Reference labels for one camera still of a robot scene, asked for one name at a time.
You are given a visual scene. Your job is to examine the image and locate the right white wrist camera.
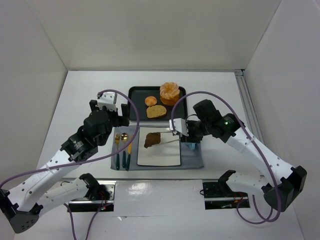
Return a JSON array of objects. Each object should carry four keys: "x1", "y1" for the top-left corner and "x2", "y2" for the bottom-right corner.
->
[{"x1": 169, "y1": 118, "x2": 189, "y2": 137}]

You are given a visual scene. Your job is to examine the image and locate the sliced seeded bread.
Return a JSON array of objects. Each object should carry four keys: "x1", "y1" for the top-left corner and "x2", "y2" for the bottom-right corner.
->
[{"x1": 146, "y1": 105, "x2": 167, "y2": 119}]

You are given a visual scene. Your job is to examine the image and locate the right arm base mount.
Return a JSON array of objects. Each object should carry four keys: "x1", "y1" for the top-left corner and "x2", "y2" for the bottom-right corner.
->
[{"x1": 199, "y1": 181, "x2": 250, "y2": 210}]

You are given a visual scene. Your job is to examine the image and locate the white square plate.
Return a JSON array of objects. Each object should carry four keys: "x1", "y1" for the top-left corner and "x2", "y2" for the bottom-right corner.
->
[{"x1": 137, "y1": 127, "x2": 181, "y2": 167}]

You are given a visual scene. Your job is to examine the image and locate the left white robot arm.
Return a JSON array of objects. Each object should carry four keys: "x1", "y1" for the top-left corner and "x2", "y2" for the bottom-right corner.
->
[{"x1": 0, "y1": 100, "x2": 129, "y2": 234}]

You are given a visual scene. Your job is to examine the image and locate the grey placemat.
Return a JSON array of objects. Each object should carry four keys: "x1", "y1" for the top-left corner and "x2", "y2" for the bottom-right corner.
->
[{"x1": 110, "y1": 124, "x2": 205, "y2": 171}]

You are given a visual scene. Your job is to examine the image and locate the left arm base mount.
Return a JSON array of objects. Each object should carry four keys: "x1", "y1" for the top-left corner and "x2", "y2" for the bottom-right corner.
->
[{"x1": 68, "y1": 180, "x2": 116, "y2": 213}]

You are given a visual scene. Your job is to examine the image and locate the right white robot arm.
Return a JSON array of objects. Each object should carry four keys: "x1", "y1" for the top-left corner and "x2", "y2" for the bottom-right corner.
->
[{"x1": 174, "y1": 99, "x2": 307, "y2": 212}]

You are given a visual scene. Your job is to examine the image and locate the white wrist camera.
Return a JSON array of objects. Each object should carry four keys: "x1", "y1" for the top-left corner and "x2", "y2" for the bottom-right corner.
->
[
  {"x1": 169, "y1": 118, "x2": 189, "y2": 137},
  {"x1": 97, "y1": 91, "x2": 118, "y2": 112}
]

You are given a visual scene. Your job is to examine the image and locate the dark brown bread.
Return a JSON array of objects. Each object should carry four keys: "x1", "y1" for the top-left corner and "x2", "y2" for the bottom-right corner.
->
[{"x1": 144, "y1": 132, "x2": 161, "y2": 149}]

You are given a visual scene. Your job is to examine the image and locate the large orange flower bread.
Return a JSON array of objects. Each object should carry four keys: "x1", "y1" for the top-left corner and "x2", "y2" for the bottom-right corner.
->
[{"x1": 159, "y1": 82, "x2": 180, "y2": 106}]

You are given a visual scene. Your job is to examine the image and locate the gold knife green handle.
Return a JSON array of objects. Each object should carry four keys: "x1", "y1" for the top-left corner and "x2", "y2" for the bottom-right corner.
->
[{"x1": 125, "y1": 142, "x2": 133, "y2": 171}]

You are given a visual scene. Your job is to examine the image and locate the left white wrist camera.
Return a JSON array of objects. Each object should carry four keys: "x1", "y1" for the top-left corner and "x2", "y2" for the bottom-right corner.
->
[{"x1": 97, "y1": 91, "x2": 118, "y2": 112}]

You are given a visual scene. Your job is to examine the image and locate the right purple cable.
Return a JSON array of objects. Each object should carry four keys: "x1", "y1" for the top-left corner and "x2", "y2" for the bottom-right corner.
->
[{"x1": 170, "y1": 90, "x2": 283, "y2": 224}]

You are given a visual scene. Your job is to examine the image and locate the light blue mug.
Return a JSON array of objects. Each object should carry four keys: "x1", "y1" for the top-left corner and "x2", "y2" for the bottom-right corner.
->
[{"x1": 185, "y1": 142, "x2": 197, "y2": 151}]

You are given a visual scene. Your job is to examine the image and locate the gold spoon green handle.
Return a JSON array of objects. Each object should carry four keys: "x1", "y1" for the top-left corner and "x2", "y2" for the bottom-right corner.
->
[{"x1": 121, "y1": 132, "x2": 129, "y2": 169}]

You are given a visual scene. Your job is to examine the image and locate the metal tongs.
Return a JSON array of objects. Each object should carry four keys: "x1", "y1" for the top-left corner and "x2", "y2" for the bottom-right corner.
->
[{"x1": 157, "y1": 129, "x2": 180, "y2": 145}]

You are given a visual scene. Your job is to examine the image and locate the gold fork green handle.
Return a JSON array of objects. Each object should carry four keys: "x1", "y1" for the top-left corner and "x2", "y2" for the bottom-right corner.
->
[{"x1": 115, "y1": 133, "x2": 120, "y2": 171}]

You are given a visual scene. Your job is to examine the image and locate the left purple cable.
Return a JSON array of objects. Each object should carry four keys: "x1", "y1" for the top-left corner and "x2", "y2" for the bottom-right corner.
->
[{"x1": 0, "y1": 89, "x2": 141, "y2": 240}]

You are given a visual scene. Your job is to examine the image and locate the aluminium frame rail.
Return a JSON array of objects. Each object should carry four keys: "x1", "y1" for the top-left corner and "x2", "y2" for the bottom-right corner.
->
[{"x1": 234, "y1": 69, "x2": 265, "y2": 144}]

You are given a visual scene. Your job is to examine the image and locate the purple cable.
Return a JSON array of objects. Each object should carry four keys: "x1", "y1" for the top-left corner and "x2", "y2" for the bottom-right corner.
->
[
  {"x1": 170, "y1": 90, "x2": 283, "y2": 224},
  {"x1": 0, "y1": 89, "x2": 141, "y2": 240}
]

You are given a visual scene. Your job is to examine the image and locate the small round bun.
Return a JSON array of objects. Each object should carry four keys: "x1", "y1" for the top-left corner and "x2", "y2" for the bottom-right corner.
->
[{"x1": 144, "y1": 96, "x2": 158, "y2": 107}]

